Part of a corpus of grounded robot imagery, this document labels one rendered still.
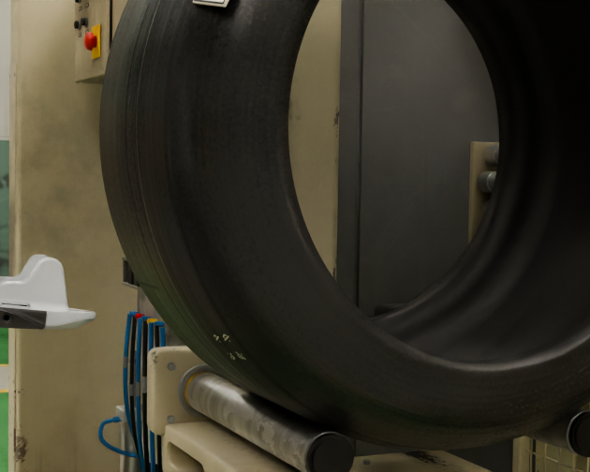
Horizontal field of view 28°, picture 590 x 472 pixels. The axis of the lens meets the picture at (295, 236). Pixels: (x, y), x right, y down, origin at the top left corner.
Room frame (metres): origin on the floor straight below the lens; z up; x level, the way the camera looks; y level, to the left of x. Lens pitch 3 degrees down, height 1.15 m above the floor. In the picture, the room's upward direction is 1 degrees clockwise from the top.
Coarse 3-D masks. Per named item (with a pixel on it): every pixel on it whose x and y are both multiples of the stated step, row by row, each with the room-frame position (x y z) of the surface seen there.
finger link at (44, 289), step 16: (32, 272) 0.98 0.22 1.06; (48, 272) 0.98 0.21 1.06; (0, 288) 0.96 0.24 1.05; (16, 288) 0.97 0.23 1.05; (32, 288) 0.98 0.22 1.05; (48, 288) 0.98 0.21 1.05; (64, 288) 0.99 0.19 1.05; (0, 304) 0.96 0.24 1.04; (32, 304) 0.98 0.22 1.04; (48, 304) 0.98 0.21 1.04; (64, 304) 0.99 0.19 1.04; (48, 320) 0.97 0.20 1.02; (64, 320) 0.98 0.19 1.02; (80, 320) 1.00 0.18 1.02
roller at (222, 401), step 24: (192, 384) 1.31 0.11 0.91; (216, 384) 1.26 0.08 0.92; (216, 408) 1.23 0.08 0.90; (240, 408) 1.17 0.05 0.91; (264, 408) 1.14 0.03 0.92; (240, 432) 1.17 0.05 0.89; (264, 432) 1.10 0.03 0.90; (288, 432) 1.06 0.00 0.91; (312, 432) 1.04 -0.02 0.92; (288, 456) 1.05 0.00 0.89; (312, 456) 1.01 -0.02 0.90; (336, 456) 1.02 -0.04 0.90
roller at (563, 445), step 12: (564, 420) 1.14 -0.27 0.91; (576, 420) 1.13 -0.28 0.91; (588, 420) 1.13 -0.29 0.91; (540, 432) 1.17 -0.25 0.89; (552, 432) 1.15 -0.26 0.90; (564, 432) 1.14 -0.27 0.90; (576, 432) 1.12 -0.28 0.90; (588, 432) 1.13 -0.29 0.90; (552, 444) 1.17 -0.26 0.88; (564, 444) 1.14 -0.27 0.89; (576, 444) 1.13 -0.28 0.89; (588, 444) 1.13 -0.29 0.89; (588, 456) 1.13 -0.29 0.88
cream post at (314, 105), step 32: (320, 0) 1.42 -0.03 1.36; (320, 32) 1.42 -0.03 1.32; (320, 64) 1.42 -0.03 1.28; (320, 96) 1.42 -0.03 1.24; (288, 128) 1.40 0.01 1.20; (320, 128) 1.42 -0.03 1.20; (320, 160) 1.42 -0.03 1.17; (320, 192) 1.42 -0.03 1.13; (320, 224) 1.42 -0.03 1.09; (320, 256) 1.42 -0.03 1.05
